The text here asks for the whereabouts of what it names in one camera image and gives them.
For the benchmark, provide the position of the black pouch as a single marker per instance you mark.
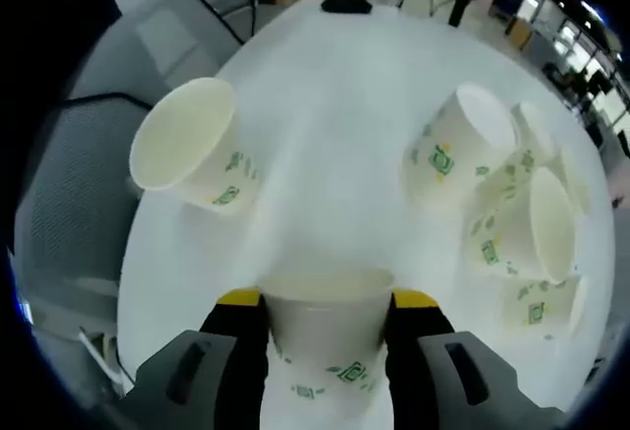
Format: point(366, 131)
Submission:
point(347, 4)

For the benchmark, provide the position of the white table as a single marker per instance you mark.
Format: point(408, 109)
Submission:
point(320, 154)

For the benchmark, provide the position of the nested paper cup stack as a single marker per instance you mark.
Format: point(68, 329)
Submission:
point(187, 135)

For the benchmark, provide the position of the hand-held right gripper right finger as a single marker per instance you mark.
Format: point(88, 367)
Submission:
point(443, 381)

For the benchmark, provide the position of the cluster of paper cups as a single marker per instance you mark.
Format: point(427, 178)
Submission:
point(512, 233)

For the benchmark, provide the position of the white paper cup green print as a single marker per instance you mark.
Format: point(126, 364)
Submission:
point(327, 341)

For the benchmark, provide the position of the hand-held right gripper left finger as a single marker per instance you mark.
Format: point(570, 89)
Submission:
point(197, 381)

